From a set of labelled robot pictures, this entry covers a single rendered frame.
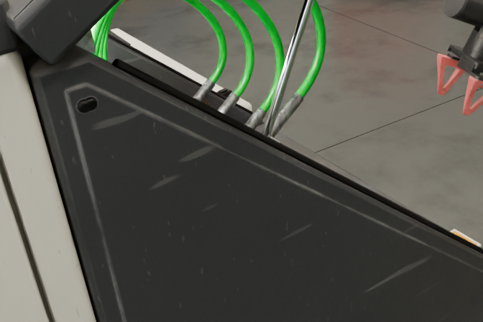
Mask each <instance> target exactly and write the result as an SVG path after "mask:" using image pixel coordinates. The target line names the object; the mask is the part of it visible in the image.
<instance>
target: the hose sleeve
mask: <svg viewBox="0 0 483 322"><path fill-rule="evenodd" d="M302 102H303V97H302V96H301V95H300V94H298V93H294V94H293V95H292V96H291V97H290V98H289V100H288V101H287V102H286V103H285V105H284V106H283V107H282V108H281V109H280V111H279V112H278V114H277V118H276V120H275V124H274V126H273V129H272V133H271V137H273V138H274V137H275V135H277V133H278V132H279V131H280V129H281V128H282V127H283V125H284V124H285V123H286V121H287V120H288V119H289V118H290V117H291V115H292V114H293V113H294V111H296V109H297V107H299V105H300V104H301V103H302Z"/></svg>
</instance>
